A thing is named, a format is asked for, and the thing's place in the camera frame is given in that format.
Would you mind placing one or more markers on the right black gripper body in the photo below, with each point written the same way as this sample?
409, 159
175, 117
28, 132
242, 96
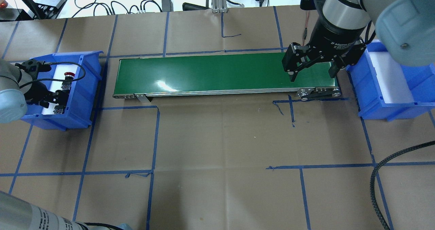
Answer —
334, 37

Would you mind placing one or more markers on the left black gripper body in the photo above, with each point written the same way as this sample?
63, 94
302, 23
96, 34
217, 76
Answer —
35, 92

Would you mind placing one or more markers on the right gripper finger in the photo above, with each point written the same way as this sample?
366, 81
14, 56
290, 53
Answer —
335, 68
297, 63

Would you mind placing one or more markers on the red push button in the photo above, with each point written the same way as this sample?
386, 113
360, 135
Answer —
66, 84

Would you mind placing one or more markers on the yellow push button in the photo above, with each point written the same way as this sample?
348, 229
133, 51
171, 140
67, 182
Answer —
59, 109

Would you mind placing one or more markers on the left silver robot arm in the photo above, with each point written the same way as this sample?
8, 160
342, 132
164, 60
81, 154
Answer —
20, 87

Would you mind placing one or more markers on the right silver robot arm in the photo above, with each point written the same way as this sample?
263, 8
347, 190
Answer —
405, 27

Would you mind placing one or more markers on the green conveyor belt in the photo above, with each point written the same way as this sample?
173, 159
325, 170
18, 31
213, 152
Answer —
145, 78

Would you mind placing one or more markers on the left blue plastic bin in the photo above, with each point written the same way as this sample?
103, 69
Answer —
87, 70

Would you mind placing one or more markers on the blue plastic bin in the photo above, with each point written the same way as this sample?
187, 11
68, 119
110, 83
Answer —
420, 81
87, 70

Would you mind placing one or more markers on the right blue plastic bin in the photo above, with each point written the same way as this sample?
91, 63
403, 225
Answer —
420, 81

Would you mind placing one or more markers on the white foam pad right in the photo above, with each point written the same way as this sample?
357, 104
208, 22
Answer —
392, 82

